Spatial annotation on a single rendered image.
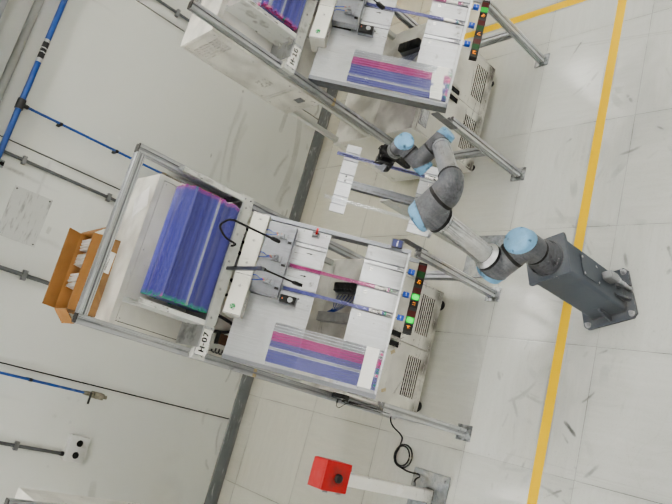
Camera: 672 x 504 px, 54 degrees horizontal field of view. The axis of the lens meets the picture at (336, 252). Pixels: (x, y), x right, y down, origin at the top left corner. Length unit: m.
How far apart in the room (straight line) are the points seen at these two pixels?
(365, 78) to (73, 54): 1.90
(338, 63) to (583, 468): 2.23
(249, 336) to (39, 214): 1.71
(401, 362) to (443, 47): 1.64
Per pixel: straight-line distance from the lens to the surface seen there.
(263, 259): 3.04
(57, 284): 3.18
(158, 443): 4.66
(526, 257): 2.70
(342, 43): 3.55
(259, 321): 3.05
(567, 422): 3.26
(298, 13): 3.44
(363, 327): 3.02
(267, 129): 5.05
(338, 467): 3.08
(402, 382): 3.57
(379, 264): 3.07
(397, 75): 3.44
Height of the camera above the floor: 2.84
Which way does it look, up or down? 38 degrees down
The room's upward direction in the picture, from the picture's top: 63 degrees counter-clockwise
